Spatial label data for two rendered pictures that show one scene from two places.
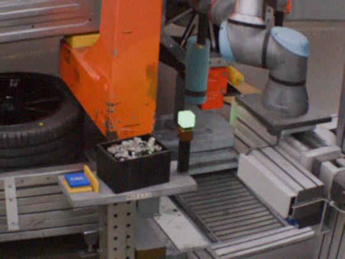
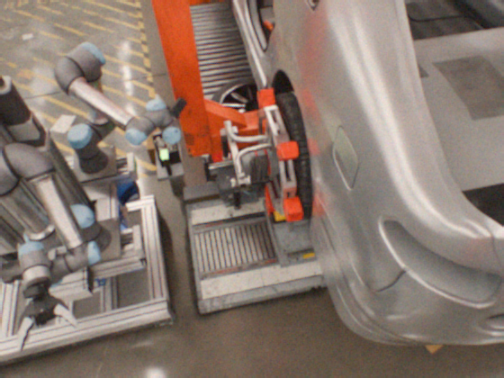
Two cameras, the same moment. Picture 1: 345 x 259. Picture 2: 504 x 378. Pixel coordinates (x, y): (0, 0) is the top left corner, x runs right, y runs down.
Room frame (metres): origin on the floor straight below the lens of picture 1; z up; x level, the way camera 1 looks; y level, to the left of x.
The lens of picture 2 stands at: (3.24, -1.44, 2.35)
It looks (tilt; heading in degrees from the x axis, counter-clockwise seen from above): 53 degrees down; 105
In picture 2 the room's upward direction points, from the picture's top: 3 degrees counter-clockwise
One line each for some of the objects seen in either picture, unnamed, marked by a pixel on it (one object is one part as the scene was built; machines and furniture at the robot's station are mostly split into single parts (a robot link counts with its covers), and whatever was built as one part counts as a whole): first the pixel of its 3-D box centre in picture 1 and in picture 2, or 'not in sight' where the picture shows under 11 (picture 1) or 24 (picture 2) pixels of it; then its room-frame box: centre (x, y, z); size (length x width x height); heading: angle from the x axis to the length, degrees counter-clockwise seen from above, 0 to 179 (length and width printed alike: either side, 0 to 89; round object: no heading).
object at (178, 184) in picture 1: (125, 184); (168, 154); (2.24, 0.14, 0.44); 0.43 x 0.17 x 0.03; 115
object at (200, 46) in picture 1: (202, 28); (225, 148); (2.74, -0.09, 0.83); 0.04 x 0.04 x 0.16
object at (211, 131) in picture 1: (189, 106); (299, 211); (3.18, -0.07, 0.32); 0.40 x 0.30 x 0.28; 115
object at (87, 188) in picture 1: (77, 185); not in sight; (2.17, 0.29, 0.45); 0.08 x 0.08 x 0.01; 25
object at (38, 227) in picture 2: not in sight; (23, 207); (2.20, -0.85, 1.19); 0.15 x 0.12 x 0.55; 42
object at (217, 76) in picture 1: (205, 82); (280, 200); (3.06, -0.12, 0.48); 0.16 x 0.12 x 0.17; 25
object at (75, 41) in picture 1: (83, 36); not in sight; (2.93, 0.38, 0.71); 0.14 x 0.14 x 0.05; 25
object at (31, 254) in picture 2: not in sight; (33, 260); (2.38, -1.05, 1.21); 0.11 x 0.08 x 0.09; 132
